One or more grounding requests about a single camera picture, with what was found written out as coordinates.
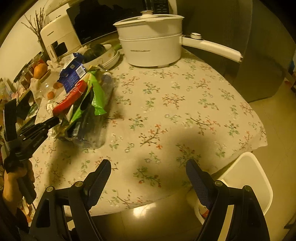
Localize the dried branches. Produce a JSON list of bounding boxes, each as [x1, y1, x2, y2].
[[22, 7, 47, 54]]

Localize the glass pot lid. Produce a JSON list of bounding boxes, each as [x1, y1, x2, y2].
[[113, 10, 185, 26]]

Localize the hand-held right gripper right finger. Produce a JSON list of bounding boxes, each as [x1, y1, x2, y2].
[[186, 159, 271, 241]]

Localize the clear plastic bottle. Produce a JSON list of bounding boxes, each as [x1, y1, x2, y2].
[[68, 72, 115, 149]]

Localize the grey refrigerator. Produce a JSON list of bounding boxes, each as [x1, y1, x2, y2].
[[176, 0, 287, 102]]

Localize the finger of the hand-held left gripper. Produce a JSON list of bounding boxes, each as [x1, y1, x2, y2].
[[22, 116, 60, 134], [21, 128, 50, 142]]

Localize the large orange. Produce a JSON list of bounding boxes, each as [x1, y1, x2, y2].
[[33, 63, 48, 79]]

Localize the black microwave oven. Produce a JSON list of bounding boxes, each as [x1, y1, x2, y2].
[[66, 0, 121, 45]]

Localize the black vented appliance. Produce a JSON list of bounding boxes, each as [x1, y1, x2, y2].
[[144, 0, 169, 14]]

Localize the red snack packet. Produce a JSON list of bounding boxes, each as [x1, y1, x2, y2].
[[53, 80, 88, 116]]

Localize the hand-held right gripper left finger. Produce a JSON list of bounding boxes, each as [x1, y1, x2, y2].
[[28, 159, 111, 241]]

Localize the white trash bin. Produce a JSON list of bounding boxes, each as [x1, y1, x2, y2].
[[193, 152, 273, 224]]

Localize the person's left hand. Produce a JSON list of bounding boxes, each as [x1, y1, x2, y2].
[[2, 160, 35, 209]]

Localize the person's left forearm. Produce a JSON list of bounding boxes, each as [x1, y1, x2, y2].
[[0, 199, 29, 241]]

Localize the white air fryer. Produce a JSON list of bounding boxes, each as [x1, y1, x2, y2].
[[40, 14, 81, 63]]

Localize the floral bed mattress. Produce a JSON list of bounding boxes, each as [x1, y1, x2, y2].
[[30, 50, 267, 216]]

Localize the blue carton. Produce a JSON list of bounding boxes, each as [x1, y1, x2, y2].
[[57, 53, 87, 93]]

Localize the green snack bag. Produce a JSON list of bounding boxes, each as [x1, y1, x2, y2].
[[57, 71, 108, 139]]

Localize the dark green melon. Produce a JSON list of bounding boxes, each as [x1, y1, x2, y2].
[[83, 44, 105, 62]]

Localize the white electric pot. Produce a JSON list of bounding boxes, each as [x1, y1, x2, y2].
[[113, 10, 244, 68]]

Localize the clear plastic bag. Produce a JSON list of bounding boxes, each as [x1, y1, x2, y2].
[[32, 77, 66, 112]]

